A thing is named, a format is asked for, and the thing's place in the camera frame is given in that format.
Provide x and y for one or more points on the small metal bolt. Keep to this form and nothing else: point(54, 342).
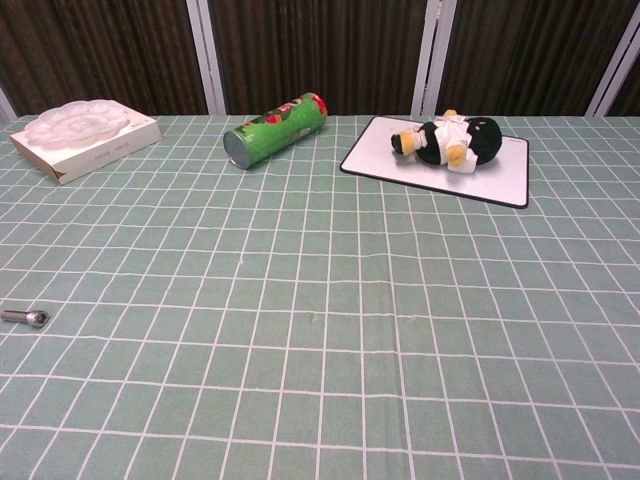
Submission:
point(27, 317)

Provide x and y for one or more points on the green white-checked tablecloth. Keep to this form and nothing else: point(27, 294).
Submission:
point(320, 310)

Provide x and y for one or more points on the green chips can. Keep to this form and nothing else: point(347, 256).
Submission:
point(272, 132)

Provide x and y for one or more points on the white black-edged mouse pad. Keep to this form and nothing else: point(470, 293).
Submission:
point(470, 175)

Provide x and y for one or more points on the black penguin plush toy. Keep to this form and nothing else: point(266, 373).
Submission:
point(452, 140)

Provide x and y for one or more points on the white cardboard box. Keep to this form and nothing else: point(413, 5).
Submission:
point(107, 147)

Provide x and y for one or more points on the translucent white flower-shaped plate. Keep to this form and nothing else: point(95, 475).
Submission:
point(75, 124)

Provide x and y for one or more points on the white partition frame post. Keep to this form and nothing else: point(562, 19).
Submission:
point(5, 106)
point(207, 55)
point(431, 55)
point(615, 65)

